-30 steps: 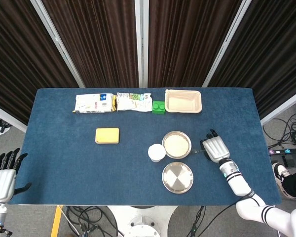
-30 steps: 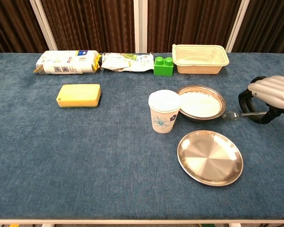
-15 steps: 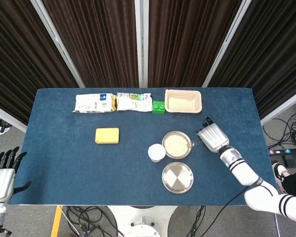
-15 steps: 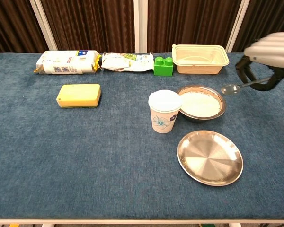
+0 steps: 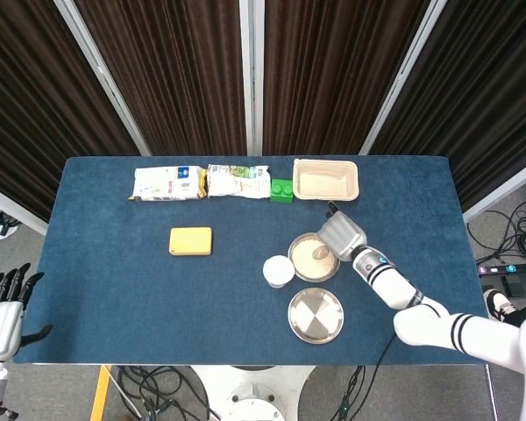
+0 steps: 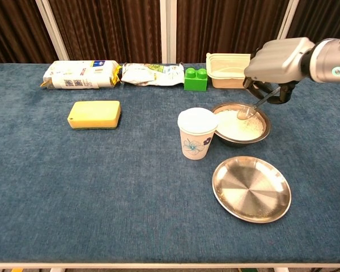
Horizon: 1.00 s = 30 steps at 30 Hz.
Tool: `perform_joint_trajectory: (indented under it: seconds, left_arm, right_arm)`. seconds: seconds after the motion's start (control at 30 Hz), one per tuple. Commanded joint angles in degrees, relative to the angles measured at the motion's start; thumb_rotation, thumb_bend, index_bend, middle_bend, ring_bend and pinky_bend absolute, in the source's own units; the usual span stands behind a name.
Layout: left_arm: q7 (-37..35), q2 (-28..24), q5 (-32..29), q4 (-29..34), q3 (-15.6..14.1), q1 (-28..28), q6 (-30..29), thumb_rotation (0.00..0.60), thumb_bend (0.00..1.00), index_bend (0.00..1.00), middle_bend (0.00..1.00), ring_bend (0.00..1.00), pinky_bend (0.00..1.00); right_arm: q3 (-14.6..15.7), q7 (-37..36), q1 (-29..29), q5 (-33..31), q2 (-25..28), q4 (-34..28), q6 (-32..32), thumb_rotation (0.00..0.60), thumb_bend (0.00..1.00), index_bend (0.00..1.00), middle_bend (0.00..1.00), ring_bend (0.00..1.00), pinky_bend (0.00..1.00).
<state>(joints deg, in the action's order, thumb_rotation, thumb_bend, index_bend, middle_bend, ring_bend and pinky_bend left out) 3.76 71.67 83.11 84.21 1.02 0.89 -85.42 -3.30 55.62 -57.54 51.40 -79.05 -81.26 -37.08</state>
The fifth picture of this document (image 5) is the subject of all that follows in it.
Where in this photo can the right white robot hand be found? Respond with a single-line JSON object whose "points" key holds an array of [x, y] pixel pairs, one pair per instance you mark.
{"points": [[342, 234]]}

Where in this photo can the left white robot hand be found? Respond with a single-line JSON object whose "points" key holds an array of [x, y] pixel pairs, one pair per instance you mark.
{"points": [[0, 324]]}

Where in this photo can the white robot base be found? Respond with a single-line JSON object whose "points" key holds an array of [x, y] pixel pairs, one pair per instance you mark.
{"points": [[250, 390]]}

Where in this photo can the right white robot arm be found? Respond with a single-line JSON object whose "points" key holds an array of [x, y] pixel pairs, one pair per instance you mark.
{"points": [[390, 285]]}

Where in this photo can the small pan with rice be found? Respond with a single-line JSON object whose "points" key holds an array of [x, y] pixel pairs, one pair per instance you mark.
{"points": [[307, 268]]}

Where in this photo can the white paper cup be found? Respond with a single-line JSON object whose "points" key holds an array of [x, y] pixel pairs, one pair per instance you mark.
{"points": [[279, 270]]}

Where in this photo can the beige takeaway container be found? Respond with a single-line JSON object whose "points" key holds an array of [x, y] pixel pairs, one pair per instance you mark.
{"points": [[325, 180]]}

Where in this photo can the green toy brick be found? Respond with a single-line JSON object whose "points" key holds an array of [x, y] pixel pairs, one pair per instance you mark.
{"points": [[281, 191]]}

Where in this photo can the steel plate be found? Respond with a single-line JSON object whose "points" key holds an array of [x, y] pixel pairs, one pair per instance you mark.
{"points": [[315, 316]]}

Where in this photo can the white paper scrap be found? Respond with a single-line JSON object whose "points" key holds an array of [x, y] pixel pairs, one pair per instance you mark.
{"points": [[8, 231]]}

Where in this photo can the crumpled white package green print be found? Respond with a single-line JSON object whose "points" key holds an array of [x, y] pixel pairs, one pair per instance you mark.
{"points": [[236, 182]]}

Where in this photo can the blue table mat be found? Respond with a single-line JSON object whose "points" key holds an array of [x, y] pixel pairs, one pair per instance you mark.
{"points": [[114, 285]]}

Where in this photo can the yellow sponge block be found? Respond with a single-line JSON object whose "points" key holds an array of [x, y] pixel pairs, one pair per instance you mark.
{"points": [[191, 241]]}

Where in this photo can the brown curtain partition panel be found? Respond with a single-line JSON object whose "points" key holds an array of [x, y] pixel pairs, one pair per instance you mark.
{"points": [[473, 109], [329, 74], [179, 74], [35, 109]]}

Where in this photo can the white and black shoe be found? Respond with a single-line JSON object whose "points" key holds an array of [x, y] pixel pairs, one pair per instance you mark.
{"points": [[497, 302]]}

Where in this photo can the black numbered power strip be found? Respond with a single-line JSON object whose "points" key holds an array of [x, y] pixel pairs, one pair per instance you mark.
{"points": [[510, 268]]}

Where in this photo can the white package with blue logo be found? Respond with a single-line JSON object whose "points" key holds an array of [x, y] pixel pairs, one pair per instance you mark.
{"points": [[166, 184]]}

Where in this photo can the black foot pedal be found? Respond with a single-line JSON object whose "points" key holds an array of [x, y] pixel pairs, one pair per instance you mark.
{"points": [[519, 284]]}

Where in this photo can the black trouser leg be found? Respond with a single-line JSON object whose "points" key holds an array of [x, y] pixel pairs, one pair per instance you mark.
{"points": [[523, 315]]}

